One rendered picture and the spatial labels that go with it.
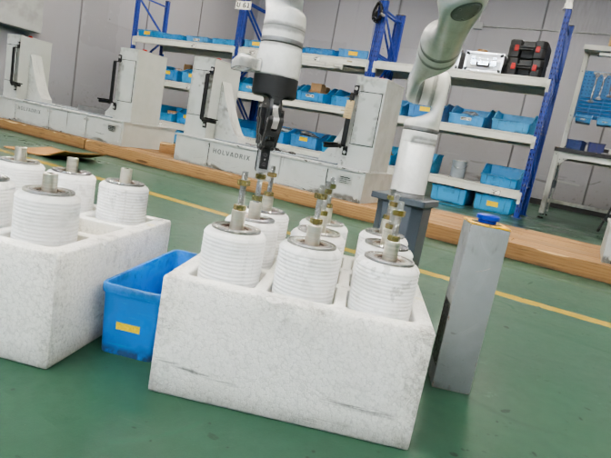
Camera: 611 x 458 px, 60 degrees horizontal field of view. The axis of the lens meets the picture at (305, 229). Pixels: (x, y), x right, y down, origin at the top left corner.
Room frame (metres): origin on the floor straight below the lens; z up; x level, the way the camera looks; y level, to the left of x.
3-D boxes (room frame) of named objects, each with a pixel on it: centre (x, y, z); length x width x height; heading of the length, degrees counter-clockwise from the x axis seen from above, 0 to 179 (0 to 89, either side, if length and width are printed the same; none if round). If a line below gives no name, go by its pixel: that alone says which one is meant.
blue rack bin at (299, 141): (6.49, 0.11, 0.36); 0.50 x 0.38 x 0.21; 153
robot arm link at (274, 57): (0.91, 0.11, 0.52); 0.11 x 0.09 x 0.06; 106
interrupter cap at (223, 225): (0.79, 0.10, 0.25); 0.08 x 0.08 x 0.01
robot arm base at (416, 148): (1.41, -0.25, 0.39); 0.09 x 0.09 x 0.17; 63
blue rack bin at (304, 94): (6.47, 0.12, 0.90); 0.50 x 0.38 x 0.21; 153
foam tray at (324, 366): (0.90, -0.02, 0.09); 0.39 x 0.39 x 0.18; 85
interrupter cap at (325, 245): (0.78, -0.01, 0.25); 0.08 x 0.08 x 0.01
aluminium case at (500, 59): (5.62, -1.50, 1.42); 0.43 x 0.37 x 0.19; 156
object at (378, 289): (0.77, -0.13, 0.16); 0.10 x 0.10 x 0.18
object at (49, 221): (0.81, 0.41, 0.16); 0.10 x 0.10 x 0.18
